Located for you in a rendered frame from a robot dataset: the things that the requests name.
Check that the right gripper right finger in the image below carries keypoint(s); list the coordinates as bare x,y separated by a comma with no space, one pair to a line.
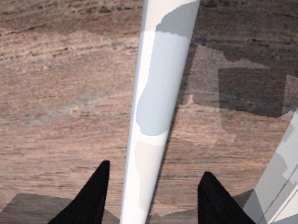
216,205

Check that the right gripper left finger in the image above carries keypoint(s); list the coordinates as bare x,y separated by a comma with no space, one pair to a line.
88,206

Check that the white tube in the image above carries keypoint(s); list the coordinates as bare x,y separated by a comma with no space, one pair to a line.
164,40

